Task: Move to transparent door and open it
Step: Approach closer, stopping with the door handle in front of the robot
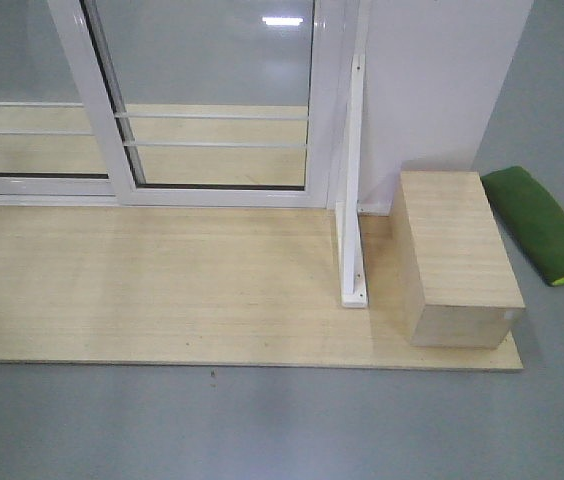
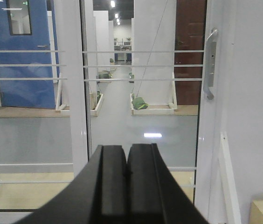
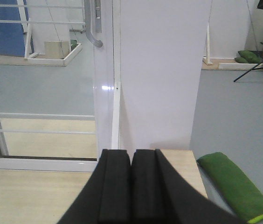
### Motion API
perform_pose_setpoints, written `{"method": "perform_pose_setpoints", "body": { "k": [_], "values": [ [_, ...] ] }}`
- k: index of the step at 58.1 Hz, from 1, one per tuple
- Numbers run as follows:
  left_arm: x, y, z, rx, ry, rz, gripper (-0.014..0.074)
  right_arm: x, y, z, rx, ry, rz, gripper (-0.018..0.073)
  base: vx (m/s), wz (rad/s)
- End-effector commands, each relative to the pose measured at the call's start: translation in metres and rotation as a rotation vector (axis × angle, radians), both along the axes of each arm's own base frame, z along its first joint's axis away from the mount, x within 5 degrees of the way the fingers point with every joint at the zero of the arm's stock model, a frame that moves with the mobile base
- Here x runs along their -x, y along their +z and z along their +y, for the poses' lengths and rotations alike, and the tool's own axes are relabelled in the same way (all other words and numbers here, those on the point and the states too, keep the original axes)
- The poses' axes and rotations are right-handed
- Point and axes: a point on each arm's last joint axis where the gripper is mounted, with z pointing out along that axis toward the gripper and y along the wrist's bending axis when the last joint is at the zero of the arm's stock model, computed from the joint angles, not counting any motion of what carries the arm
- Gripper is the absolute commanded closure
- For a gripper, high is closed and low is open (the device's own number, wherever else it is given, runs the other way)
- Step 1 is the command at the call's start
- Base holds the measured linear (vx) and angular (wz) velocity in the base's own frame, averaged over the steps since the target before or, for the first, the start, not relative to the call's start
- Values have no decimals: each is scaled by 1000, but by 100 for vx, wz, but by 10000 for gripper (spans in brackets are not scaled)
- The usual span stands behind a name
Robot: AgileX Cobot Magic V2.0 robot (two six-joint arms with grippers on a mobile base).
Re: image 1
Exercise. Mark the plywood base board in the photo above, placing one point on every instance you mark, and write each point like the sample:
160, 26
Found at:
254, 287

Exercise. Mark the light wooden box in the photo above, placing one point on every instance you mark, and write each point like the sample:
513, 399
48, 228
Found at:
459, 288

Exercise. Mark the white wall panel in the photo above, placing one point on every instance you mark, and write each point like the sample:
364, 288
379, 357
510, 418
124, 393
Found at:
434, 71

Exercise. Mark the white framed sliding glass door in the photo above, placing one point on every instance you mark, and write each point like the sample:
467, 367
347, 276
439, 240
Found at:
209, 103

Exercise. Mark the white angle support bracket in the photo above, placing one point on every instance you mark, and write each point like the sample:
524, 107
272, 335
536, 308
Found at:
353, 287

